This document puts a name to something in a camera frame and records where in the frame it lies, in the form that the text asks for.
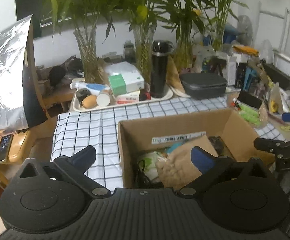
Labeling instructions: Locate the silver foil bag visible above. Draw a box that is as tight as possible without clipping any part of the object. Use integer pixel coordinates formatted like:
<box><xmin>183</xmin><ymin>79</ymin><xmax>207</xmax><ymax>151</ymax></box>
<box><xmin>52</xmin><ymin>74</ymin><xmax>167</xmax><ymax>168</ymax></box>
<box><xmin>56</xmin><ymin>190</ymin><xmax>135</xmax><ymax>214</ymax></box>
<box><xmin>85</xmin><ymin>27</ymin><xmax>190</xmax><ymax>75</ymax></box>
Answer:
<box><xmin>0</xmin><ymin>16</ymin><xmax>31</xmax><ymax>133</ymax></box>

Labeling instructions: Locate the black thermos bottle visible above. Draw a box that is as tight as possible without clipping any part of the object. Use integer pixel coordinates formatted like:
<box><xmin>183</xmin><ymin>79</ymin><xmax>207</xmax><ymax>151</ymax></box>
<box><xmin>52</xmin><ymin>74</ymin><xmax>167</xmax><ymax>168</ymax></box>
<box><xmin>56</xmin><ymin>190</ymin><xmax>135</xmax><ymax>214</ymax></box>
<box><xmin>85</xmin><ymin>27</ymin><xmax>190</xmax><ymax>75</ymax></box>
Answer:
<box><xmin>150</xmin><ymin>40</ymin><xmax>174</xmax><ymax>98</ymax></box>

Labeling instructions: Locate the white cap orange bottle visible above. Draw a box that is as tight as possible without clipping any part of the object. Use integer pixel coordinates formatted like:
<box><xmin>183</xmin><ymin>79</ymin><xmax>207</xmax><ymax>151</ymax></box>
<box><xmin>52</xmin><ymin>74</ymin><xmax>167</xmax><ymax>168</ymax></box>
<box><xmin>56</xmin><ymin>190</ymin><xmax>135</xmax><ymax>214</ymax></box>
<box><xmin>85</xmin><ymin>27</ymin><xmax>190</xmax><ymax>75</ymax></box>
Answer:
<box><xmin>96</xmin><ymin>89</ymin><xmax>112</xmax><ymax>107</ymax></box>

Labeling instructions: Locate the checkered white tablecloth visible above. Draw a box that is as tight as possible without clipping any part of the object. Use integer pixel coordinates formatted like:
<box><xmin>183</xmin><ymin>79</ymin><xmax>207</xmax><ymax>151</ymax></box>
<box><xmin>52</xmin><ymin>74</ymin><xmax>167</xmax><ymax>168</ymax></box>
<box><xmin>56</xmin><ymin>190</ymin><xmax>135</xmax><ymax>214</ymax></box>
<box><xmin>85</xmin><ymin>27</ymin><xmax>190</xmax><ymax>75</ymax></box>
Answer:
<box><xmin>51</xmin><ymin>97</ymin><xmax>283</xmax><ymax>190</ymax></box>

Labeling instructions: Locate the green wet wipes pack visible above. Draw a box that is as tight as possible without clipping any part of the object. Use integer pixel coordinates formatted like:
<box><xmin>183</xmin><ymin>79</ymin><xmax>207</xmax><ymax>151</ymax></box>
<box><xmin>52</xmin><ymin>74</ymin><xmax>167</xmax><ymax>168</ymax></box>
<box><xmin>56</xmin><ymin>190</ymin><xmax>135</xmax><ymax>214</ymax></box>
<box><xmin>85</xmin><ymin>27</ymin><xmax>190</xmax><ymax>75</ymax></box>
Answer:
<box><xmin>137</xmin><ymin>151</ymin><xmax>168</xmax><ymax>184</ymax></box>

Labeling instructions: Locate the white pink barcode box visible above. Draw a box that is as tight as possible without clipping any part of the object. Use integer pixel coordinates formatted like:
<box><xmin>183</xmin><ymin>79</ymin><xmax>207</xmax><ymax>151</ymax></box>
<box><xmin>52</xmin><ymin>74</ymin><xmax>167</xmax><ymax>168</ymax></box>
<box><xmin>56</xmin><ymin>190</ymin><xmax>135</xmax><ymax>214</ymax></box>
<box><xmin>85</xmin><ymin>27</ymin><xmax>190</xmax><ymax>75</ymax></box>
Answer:
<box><xmin>114</xmin><ymin>90</ymin><xmax>140</xmax><ymax>101</ymax></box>

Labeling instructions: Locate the left glass vase bamboo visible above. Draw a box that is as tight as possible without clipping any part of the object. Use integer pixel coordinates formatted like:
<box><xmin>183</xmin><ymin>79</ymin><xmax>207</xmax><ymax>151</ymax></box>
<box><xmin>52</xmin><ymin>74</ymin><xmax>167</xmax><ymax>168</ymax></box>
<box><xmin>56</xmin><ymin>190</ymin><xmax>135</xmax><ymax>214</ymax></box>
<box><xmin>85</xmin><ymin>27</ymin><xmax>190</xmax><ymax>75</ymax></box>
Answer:
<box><xmin>49</xmin><ymin>0</ymin><xmax>118</xmax><ymax>83</ymax></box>

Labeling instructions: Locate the red flat packet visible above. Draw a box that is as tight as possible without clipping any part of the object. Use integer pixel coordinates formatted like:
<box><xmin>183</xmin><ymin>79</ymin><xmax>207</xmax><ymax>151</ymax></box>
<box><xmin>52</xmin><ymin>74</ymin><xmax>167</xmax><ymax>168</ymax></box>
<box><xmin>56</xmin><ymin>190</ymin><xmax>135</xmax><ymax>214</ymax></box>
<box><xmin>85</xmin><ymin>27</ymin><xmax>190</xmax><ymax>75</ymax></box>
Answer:
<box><xmin>116</xmin><ymin>100</ymin><xmax>139</xmax><ymax>105</ymax></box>

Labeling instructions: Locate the middle glass vase bamboo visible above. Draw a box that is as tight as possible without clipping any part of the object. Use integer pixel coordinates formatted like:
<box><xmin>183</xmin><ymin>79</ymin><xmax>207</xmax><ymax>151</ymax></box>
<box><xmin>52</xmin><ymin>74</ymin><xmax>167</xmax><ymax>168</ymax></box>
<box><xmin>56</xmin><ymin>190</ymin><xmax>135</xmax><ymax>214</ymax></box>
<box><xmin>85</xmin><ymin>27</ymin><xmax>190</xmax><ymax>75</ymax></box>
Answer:
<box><xmin>99</xmin><ymin>0</ymin><xmax>160</xmax><ymax>83</ymax></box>

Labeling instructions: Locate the smartphone on stool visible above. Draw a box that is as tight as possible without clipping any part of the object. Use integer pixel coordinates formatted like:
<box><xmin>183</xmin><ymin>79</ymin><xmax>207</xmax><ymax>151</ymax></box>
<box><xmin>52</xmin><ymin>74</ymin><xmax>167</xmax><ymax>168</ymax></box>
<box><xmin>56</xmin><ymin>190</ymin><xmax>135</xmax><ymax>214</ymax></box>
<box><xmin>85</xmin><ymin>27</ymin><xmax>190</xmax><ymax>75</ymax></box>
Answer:
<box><xmin>0</xmin><ymin>134</ymin><xmax>14</xmax><ymax>163</ymax></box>

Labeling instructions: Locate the cream plastic tray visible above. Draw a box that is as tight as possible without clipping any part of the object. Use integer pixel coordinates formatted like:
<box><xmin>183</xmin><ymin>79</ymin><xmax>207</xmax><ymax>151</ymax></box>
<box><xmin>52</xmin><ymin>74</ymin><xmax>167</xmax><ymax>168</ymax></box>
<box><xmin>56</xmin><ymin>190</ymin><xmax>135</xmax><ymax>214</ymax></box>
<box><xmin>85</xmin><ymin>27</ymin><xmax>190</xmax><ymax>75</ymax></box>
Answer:
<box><xmin>70</xmin><ymin>85</ymin><xmax>174</xmax><ymax>113</ymax></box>

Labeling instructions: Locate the brown paper drawstring bag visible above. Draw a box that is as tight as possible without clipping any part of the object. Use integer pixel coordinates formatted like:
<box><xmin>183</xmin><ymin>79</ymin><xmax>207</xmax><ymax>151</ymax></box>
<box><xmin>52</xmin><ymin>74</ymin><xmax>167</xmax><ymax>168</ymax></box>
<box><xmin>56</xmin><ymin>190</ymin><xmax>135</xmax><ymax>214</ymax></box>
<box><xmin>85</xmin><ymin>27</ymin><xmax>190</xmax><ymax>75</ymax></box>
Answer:
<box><xmin>155</xmin><ymin>135</ymin><xmax>218</xmax><ymax>190</ymax></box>

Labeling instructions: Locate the teal mesh bath sponge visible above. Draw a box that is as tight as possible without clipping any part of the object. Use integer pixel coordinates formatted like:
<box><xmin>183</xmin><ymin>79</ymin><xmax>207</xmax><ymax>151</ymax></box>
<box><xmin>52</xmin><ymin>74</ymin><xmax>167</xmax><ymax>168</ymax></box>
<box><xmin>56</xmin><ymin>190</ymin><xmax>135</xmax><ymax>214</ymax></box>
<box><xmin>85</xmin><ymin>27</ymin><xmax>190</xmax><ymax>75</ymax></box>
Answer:
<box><xmin>165</xmin><ymin>142</ymin><xmax>184</xmax><ymax>154</ymax></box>

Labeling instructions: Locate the green white tissue box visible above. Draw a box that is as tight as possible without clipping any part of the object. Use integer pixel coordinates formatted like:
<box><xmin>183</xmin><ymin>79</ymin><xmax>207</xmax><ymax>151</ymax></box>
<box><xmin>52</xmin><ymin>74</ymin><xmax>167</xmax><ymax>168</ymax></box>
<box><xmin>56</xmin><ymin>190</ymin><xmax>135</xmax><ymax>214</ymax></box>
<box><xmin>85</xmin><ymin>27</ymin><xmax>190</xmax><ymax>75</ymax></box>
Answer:
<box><xmin>105</xmin><ymin>61</ymin><xmax>145</xmax><ymax>96</ymax></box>

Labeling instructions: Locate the cardboard box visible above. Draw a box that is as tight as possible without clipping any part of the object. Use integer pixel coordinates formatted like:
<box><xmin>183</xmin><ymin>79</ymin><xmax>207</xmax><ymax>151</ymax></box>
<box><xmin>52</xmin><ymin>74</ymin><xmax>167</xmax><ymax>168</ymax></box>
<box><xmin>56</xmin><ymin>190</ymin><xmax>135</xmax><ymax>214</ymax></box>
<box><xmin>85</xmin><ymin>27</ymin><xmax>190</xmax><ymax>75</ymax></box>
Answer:
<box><xmin>118</xmin><ymin>108</ymin><xmax>275</xmax><ymax>188</ymax></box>

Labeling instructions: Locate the dark grey zipper case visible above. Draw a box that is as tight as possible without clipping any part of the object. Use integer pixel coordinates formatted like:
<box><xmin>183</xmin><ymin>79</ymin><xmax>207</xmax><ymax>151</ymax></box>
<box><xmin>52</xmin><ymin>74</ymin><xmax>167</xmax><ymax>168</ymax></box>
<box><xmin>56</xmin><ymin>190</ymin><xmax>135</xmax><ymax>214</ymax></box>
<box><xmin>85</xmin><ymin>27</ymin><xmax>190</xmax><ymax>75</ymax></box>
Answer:
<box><xmin>180</xmin><ymin>73</ymin><xmax>227</xmax><ymax>100</ymax></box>

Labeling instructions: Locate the white spray bottle blue label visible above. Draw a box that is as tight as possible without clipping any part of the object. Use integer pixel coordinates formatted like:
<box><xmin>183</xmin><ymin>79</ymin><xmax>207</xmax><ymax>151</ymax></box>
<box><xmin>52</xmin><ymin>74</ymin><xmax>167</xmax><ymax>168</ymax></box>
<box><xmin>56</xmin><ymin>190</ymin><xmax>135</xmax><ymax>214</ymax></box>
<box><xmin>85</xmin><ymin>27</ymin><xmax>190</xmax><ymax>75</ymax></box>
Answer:
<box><xmin>70</xmin><ymin>81</ymin><xmax>110</xmax><ymax>93</ymax></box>

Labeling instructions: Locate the black round container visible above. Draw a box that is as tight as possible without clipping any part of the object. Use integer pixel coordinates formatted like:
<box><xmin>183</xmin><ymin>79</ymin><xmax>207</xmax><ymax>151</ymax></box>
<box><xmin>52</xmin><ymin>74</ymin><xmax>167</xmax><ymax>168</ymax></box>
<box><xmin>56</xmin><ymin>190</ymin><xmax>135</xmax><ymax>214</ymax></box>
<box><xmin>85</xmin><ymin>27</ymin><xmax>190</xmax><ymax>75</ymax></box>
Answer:
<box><xmin>75</xmin><ymin>88</ymin><xmax>91</xmax><ymax>104</ymax></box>

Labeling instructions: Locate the glass vase bamboo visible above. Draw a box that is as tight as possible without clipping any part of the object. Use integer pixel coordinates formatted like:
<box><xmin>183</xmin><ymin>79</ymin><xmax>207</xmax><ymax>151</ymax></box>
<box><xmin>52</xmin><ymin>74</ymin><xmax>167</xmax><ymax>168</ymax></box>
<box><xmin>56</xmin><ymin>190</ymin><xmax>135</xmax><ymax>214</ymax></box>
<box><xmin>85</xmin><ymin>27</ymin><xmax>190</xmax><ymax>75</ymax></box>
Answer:
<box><xmin>157</xmin><ymin>0</ymin><xmax>248</xmax><ymax>71</ymax></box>
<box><xmin>49</xmin><ymin>0</ymin><xmax>118</xmax><ymax>83</ymax></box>
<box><xmin>99</xmin><ymin>0</ymin><xmax>160</xmax><ymax>83</ymax></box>

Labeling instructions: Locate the right glass vase bamboo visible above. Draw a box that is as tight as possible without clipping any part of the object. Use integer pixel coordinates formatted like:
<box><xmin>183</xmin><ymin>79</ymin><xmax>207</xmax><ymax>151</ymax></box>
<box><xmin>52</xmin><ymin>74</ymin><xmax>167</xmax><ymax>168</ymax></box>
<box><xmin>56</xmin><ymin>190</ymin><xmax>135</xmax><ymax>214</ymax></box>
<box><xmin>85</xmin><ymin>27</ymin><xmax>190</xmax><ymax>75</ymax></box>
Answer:
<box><xmin>157</xmin><ymin>0</ymin><xmax>248</xmax><ymax>71</ymax></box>

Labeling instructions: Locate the tan egg-shaped pouch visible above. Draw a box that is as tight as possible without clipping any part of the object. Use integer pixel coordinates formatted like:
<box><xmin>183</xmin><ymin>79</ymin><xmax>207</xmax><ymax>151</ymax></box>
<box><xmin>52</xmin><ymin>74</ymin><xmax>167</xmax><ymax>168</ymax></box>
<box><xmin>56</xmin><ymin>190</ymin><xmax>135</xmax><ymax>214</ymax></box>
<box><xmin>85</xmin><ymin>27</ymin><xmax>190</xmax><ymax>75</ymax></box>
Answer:
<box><xmin>81</xmin><ymin>95</ymin><xmax>97</xmax><ymax>109</ymax></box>

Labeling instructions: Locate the black usb cable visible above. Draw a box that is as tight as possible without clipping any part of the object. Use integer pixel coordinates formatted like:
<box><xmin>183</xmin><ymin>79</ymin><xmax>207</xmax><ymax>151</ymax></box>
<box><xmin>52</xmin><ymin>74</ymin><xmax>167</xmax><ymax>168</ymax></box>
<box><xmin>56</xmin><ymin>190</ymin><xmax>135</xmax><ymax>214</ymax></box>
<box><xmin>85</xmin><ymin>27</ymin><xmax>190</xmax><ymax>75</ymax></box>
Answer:
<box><xmin>134</xmin><ymin>159</ymin><xmax>158</xmax><ymax>189</ymax></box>

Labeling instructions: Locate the black white rolled sock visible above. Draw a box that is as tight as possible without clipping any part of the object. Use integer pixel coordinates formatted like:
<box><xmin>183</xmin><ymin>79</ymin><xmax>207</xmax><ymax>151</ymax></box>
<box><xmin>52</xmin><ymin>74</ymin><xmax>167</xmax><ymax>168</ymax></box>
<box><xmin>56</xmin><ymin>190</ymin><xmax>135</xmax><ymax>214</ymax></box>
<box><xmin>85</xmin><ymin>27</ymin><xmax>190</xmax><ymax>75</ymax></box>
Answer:
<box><xmin>208</xmin><ymin>136</ymin><xmax>224</xmax><ymax>155</ymax></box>

